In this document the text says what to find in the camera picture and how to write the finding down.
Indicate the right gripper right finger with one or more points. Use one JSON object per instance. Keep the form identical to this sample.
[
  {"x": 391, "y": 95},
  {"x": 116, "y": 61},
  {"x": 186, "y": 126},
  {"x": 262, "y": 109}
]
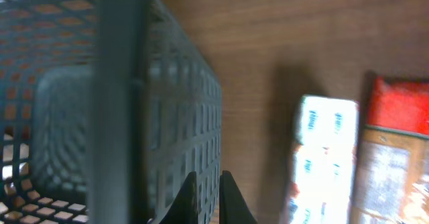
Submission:
[{"x": 232, "y": 205}]

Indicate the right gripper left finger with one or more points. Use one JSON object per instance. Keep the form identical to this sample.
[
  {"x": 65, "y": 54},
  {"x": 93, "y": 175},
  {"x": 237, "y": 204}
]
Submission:
[{"x": 184, "y": 209}]

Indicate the tissue multipack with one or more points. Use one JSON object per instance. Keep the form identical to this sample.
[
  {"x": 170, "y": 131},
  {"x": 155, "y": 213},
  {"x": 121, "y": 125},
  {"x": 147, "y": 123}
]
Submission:
[{"x": 323, "y": 161}]

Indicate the grey plastic shopping basket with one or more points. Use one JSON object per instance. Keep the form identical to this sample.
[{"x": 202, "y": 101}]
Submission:
[{"x": 106, "y": 107}]

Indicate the spaghetti pack orange ends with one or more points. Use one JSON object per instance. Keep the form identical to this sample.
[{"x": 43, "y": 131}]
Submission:
[{"x": 391, "y": 184}]

